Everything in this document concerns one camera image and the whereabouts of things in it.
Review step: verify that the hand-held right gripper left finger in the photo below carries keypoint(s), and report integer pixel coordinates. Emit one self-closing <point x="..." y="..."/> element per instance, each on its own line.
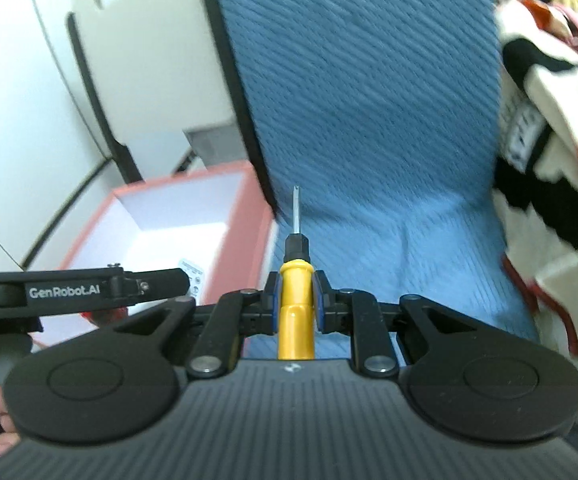
<point x="275" y="302"/>

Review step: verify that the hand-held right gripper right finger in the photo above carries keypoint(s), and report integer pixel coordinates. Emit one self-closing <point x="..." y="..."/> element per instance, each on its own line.
<point x="320" y="302"/>

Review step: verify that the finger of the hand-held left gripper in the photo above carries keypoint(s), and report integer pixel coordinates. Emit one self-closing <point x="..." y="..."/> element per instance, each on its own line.
<point x="161" y="285"/>

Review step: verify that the orange black white blanket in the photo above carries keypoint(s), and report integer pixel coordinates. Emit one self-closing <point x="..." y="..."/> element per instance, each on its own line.
<point x="554" y="185"/>

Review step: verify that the blue quilted mat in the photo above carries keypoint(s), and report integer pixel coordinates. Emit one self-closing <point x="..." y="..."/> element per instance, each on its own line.
<point x="359" y="135"/>

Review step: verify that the white cabinet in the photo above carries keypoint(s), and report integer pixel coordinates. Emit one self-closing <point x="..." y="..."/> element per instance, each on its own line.
<point x="29" y="85"/>

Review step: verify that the yellow screwdriver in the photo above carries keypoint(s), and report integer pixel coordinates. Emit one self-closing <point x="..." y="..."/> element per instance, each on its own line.
<point x="296" y="310"/>

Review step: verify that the pink cardboard box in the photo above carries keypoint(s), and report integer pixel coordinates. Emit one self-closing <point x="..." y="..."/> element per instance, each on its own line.
<point x="179" y="210"/>

